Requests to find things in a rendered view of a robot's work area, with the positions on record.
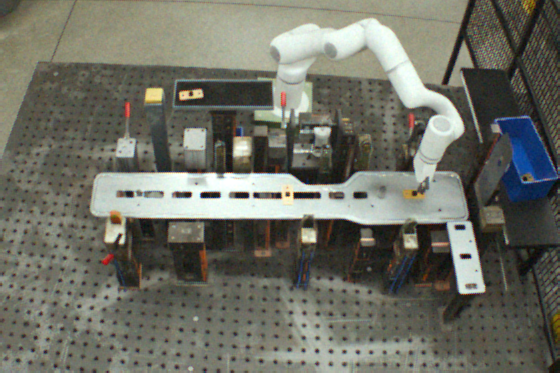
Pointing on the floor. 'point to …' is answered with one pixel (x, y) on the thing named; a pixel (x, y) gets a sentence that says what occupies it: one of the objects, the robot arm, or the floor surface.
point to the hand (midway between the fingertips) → (418, 180)
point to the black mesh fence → (518, 79)
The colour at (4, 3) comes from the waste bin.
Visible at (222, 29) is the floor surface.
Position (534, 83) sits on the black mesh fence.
